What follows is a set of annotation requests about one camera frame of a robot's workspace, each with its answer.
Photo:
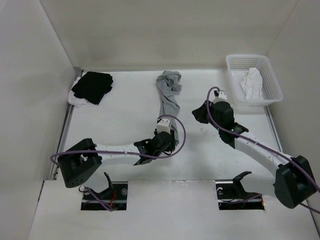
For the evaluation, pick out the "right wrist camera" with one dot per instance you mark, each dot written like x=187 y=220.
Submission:
x=219 y=96

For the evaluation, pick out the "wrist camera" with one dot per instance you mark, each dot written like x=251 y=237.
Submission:
x=164 y=125
x=219 y=96

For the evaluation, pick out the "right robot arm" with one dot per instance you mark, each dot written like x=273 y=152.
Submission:
x=294 y=181

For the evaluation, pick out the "crumpled white tank top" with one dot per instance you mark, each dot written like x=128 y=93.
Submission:
x=252 y=84

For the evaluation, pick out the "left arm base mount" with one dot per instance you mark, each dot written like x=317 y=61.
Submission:
x=114 y=198

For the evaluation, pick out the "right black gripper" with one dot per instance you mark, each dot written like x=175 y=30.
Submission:
x=200 y=114

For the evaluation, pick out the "grey tank top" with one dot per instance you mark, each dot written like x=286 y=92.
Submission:
x=168 y=84

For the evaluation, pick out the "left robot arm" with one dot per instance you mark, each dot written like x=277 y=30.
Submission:
x=83 y=163

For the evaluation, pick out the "folded black tank top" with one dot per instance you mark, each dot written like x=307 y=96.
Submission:
x=93 y=86

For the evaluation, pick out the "white plastic basket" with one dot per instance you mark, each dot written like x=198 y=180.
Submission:
x=238 y=68

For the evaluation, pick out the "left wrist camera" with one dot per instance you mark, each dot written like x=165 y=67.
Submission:
x=164 y=125

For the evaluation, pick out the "folded white tank top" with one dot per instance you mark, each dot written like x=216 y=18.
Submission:
x=72 y=99

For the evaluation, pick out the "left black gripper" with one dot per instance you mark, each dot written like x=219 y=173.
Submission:
x=170 y=147

